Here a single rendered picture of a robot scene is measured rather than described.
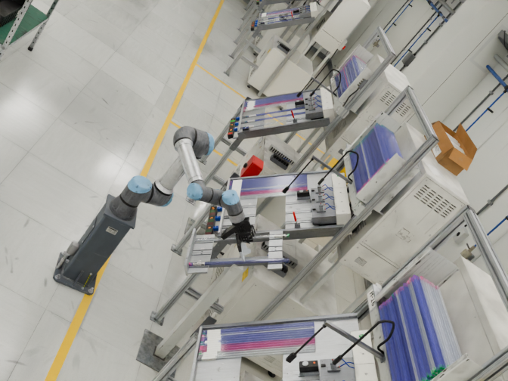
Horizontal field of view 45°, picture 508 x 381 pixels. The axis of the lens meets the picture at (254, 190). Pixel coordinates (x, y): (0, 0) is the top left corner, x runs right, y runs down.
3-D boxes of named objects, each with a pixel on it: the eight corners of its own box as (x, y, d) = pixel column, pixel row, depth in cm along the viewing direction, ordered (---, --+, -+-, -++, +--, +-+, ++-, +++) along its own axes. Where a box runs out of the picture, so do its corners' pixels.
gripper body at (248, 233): (253, 243, 298) (246, 222, 293) (236, 245, 301) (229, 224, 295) (256, 233, 305) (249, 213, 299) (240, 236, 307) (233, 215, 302)
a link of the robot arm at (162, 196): (137, 191, 344) (191, 122, 319) (159, 197, 354) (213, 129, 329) (142, 207, 336) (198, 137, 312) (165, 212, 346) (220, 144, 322)
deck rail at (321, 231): (219, 244, 352) (218, 235, 349) (219, 243, 353) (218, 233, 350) (345, 235, 344) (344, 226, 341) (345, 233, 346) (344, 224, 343)
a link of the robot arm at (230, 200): (229, 187, 296) (240, 190, 289) (236, 205, 301) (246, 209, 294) (216, 194, 292) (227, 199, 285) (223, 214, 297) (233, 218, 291)
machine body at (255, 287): (195, 337, 387) (252, 274, 361) (208, 271, 448) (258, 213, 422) (278, 385, 403) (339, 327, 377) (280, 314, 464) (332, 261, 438)
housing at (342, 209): (337, 235, 347) (336, 214, 340) (332, 193, 389) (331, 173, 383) (351, 234, 346) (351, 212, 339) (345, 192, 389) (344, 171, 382)
